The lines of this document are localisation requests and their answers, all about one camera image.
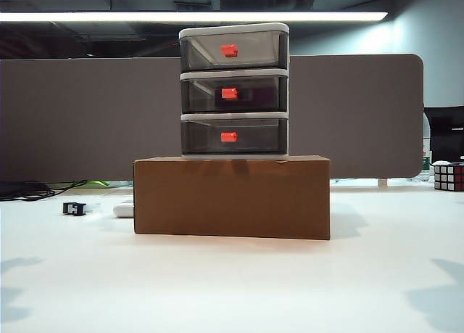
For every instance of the brown cardboard box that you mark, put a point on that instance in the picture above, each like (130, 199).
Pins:
(232, 202)

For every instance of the small white flat device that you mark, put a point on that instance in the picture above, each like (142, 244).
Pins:
(124, 210)

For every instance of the green plastic item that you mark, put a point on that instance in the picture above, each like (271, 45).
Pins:
(98, 183)

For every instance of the grey desk partition panel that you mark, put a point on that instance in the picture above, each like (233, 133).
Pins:
(362, 111)

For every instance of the white ceiling light strip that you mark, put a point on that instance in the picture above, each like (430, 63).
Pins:
(181, 16)

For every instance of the white partition foot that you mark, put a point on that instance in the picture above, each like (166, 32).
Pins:
(383, 182)

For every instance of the small black blue clip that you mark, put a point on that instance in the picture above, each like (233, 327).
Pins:
(69, 208)

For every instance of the clear water bottle green label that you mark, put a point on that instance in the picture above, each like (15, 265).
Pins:
(427, 161)

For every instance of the black office chair back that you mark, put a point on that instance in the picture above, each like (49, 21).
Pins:
(446, 137)

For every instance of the black Rubik's cube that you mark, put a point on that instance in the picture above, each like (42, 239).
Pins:
(449, 177)

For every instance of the white plastic drawer cabinet frame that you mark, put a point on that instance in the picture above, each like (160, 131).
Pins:
(235, 28)

